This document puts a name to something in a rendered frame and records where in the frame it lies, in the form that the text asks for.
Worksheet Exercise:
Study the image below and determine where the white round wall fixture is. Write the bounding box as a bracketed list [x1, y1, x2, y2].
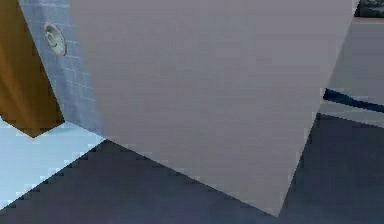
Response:
[43, 22, 68, 57]

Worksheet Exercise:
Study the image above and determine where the dark framed picture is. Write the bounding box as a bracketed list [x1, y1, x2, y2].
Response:
[353, 0, 384, 19]

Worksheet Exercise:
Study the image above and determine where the brown wooden door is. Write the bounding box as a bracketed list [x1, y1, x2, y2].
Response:
[0, 0, 66, 139]

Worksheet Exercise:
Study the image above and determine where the dark blue bar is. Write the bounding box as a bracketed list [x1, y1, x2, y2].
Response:
[322, 87, 384, 114]

